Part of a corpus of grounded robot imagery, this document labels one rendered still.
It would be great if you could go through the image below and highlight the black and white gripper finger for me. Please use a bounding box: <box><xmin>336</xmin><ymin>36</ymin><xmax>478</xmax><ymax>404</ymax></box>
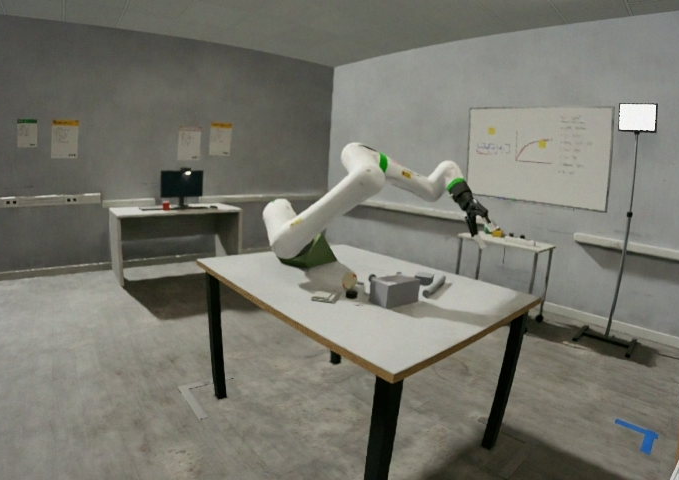
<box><xmin>468</xmin><ymin>199</ymin><xmax>496</xmax><ymax>232</ymax></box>
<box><xmin>465</xmin><ymin>212</ymin><xmax>486</xmax><ymax>249</ymax></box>

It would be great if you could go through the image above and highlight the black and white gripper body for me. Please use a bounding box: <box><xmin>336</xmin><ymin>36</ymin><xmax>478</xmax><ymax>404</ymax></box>
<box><xmin>456</xmin><ymin>192</ymin><xmax>477</xmax><ymax>219</ymax></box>

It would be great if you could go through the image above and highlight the long grey metal bar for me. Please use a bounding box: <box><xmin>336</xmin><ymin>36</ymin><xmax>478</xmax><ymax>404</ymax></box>
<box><xmin>422</xmin><ymin>275</ymin><xmax>446</xmax><ymax>298</ymax></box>

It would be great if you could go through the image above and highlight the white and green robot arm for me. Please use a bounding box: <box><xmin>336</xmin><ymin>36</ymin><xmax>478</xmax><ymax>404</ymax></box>
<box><xmin>263</xmin><ymin>143</ymin><xmax>472</xmax><ymax>259</ymax></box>

